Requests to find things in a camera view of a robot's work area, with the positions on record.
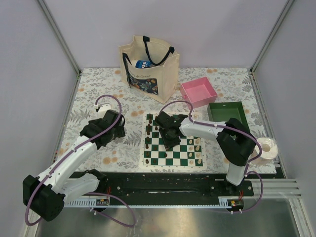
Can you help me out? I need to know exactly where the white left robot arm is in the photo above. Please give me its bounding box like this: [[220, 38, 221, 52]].
[[22, 110, 125, 221]]

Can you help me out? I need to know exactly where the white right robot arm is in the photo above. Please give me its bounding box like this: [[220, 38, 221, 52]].
[[155, 112, 256, 196]]

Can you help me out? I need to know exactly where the green white chess board mat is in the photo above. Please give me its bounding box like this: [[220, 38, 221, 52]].
[[139, 112, 207, 170]]

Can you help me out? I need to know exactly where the floral tablecloth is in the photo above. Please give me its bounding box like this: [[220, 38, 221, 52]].
[[58, 68, 266, 172]]

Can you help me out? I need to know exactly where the beige canvas tote bag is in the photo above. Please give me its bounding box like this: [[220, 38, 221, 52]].
[[119, 36, 180, 104]]

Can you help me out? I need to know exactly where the pink plastic box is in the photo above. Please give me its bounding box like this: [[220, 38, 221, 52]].
[[180, 77, 218, 109]]

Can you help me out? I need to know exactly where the green plastic tray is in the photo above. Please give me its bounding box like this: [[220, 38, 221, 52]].
[[207, 101, 250, 131]]

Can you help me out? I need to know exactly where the blue white can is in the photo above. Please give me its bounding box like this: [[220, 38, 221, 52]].
[[135, 60, 152, 69]]

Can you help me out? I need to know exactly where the toilet paper roll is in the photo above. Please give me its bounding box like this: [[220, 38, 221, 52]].
[[251, 137, 278, 166]]

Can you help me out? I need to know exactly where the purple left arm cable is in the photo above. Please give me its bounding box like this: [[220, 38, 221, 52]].
[[24, 95, 136, 228]]

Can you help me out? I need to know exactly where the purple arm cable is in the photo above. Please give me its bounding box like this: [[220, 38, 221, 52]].
[[24, 95, 136, 228], [160, 100, 264, 214]]

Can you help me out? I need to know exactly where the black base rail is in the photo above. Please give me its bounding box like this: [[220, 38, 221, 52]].
[[91, 169, 254, 206]]

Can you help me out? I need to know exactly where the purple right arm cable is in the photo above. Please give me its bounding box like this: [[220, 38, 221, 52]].
[[160, 100, 264, 214]]

